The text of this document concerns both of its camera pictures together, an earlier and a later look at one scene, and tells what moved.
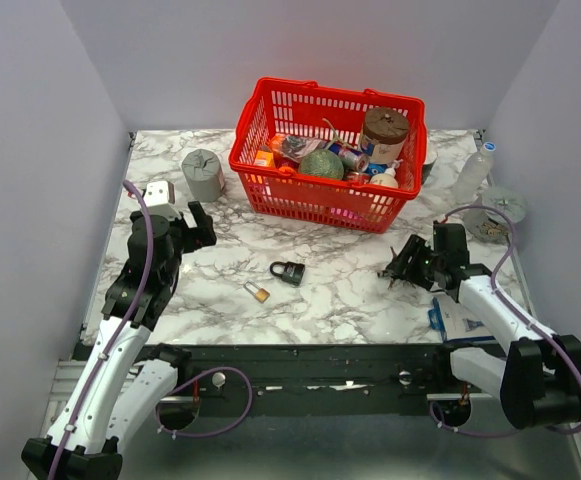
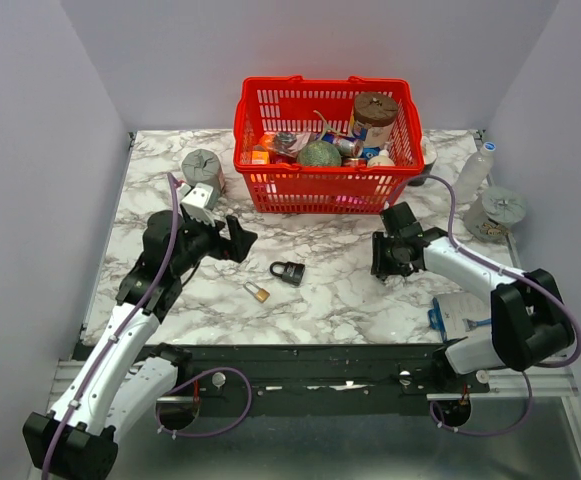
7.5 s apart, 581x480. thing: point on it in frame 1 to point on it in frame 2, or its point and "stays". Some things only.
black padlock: x=293 y=272 stays
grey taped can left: x=203 y=175 stays
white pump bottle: x=388 y=177 to x=384 y=159
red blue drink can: x=352 y=159 to x=349 y=147
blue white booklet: x=457 y=323 stays
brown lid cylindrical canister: x=387 y=128 to x=377 y=113
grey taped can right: x=489 y=224 stays
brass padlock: x=261 y=294 stays
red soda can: x=358 y=177 to x=354 y=162
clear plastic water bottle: x=471 y=175 stays
